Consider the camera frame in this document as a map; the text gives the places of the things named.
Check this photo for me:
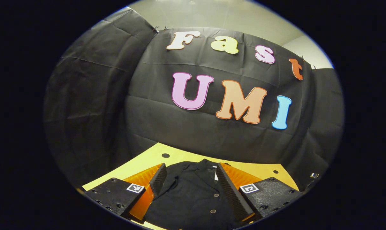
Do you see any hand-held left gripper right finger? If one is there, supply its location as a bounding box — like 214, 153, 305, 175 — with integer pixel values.
216, 162, 306, 224

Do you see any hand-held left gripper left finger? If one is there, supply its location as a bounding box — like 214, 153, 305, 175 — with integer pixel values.
81, 163, 168, 224

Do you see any black buttoned shirt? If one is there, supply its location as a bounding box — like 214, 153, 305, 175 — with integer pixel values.
143, 159, 244, 230

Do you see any black backdrop cloth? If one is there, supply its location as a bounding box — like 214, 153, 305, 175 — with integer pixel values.
43, 6, 345, 192

